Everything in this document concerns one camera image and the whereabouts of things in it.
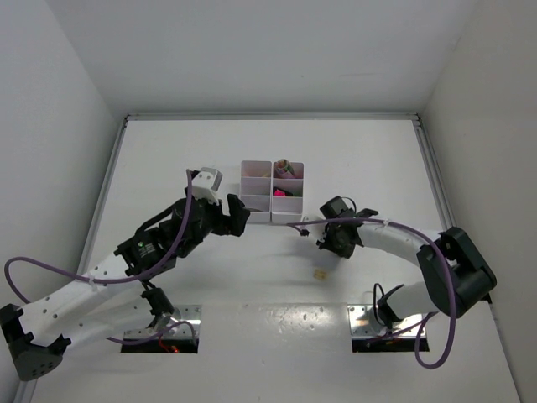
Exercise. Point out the clear bottle of coloured pins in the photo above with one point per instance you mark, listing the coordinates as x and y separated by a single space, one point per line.
283 169

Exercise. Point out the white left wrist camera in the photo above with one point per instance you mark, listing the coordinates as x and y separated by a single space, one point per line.
205 184

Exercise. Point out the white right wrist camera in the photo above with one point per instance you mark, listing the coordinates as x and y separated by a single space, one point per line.
310 227

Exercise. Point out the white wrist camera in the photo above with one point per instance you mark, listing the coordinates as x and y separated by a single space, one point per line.
205 184
310 227

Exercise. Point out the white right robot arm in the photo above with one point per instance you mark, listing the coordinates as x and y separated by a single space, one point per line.
455 274

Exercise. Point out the metal base plate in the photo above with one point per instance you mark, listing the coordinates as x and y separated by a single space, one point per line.
183 324
363 324

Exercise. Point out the beige eraser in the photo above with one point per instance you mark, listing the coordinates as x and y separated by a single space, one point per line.
320 275

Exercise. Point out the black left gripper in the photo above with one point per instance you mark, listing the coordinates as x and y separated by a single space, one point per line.
232 223

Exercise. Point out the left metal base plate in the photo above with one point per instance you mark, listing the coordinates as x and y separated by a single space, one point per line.
183 324

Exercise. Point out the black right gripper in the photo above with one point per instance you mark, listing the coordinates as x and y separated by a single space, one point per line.
325 243

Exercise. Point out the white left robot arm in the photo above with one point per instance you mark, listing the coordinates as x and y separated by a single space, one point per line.
98 303

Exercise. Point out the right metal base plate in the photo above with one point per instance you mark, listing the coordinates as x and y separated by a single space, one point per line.
363 324

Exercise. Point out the aluminium frame rail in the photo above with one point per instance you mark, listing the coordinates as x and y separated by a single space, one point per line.
433 171

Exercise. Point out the white divided organiser left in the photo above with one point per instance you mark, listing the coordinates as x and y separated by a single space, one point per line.
255 191

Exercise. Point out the pink black highlighter marker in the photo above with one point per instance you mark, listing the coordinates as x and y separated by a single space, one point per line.
279 193

